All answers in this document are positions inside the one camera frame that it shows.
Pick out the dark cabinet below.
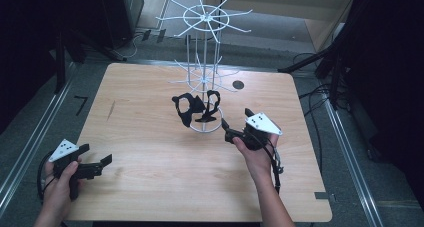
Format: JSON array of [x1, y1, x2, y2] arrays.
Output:
[[99, 0, 145, 50]]

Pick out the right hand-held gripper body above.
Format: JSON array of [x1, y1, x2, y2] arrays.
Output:
[[224, 112, 284, 152]]

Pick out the white wire display rack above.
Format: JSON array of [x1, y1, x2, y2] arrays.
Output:
[[155, 0, 254, 134]]

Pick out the light wooden board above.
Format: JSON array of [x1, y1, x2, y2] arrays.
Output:
[[203, 0, 358, 54]]

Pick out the black bow tie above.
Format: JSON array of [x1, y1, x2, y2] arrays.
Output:
[[171, 92, 207, 128], [194, 89, 222, 123]]

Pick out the person's right hand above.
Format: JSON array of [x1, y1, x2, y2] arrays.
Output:
[[232, 132, 280, 185]]

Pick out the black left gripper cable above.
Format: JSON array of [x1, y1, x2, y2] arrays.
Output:
[[36, 151, 57, 206]]

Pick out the black floor cables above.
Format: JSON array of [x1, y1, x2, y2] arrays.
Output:
[[292, 51, 343, 155]]

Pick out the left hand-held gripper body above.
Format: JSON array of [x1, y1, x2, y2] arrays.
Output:
[[48, 139, 104, 202]]

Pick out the black metal stand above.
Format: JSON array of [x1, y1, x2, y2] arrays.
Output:
[[277, 6, 359, 111], [53, 26, 128, 95]]

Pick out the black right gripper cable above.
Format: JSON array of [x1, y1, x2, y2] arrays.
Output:
[[253, 133, 285, 195]]

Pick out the person's left hand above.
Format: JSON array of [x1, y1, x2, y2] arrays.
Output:
[[41, 157, 83, 218]]

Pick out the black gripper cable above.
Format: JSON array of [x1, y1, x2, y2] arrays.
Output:
[[253, 133, 285, 195], [36, 151, 57, 206]]

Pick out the metal floor rail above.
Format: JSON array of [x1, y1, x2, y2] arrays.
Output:
[[0, 62, 77, 210], [320, 86, 385, 227]]

